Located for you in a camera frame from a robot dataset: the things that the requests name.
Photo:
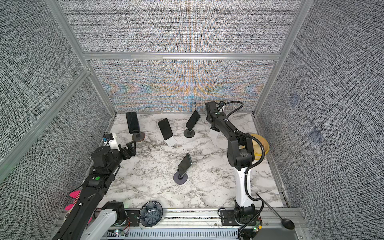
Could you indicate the black round stand back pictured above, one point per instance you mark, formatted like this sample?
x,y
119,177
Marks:
x,y
189,133

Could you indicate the white folding phone stand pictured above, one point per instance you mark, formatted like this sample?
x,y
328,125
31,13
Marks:
x,y
213,133

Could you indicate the aluminium front rail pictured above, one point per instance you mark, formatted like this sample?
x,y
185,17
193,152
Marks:
x,y
205,224

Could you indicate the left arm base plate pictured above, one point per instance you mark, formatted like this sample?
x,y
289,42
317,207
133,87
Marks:
x,y
132,219

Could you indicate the purple round phone stand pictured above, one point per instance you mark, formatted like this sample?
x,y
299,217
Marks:
x,y
180,180

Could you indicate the black phone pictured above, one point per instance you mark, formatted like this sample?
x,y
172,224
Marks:
x,y
195,117
133,123
165,128
185,164

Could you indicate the pink white plush toy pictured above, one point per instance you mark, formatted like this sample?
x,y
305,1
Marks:
x,y
74,195

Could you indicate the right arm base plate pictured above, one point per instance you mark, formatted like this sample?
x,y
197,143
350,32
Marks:
x,y
228,218

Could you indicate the yellow bamboo steamer basket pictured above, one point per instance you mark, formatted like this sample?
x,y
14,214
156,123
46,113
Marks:
x,y
257,148

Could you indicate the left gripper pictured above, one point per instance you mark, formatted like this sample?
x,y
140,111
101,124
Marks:
x,y
132,150

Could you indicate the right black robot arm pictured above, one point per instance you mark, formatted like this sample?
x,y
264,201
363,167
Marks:
x,y
244,153

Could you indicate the dark glass flower bowl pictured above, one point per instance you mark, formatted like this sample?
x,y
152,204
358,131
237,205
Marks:
x,y
151,214

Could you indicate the black ladle spoon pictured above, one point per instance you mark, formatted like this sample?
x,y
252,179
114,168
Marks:
x,y
287,223

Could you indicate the brown round phone stand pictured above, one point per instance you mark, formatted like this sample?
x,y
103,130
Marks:
x,y
138,137

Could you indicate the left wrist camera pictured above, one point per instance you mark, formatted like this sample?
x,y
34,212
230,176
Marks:
x,y
110,139

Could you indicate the white stand centre-left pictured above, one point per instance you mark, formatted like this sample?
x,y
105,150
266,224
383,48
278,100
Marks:
x,y
171,141

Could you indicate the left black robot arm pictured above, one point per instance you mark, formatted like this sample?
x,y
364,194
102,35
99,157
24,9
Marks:
x,y
107,163

